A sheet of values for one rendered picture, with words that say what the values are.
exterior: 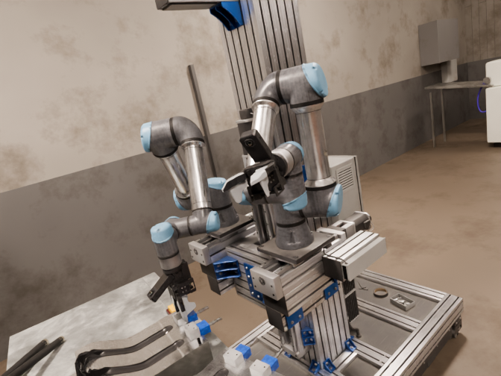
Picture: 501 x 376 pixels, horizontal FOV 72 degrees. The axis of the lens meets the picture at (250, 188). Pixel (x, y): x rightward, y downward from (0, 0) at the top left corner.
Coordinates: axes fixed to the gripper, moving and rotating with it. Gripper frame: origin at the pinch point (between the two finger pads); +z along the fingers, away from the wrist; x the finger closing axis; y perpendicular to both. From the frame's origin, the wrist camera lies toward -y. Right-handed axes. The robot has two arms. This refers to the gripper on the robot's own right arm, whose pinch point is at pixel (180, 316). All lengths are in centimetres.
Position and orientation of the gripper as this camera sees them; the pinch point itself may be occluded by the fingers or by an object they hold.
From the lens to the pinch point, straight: 137.6
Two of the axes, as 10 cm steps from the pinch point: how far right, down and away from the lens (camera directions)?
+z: 2.0, 9.5, 2.5
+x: -5.4, -1.1, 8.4
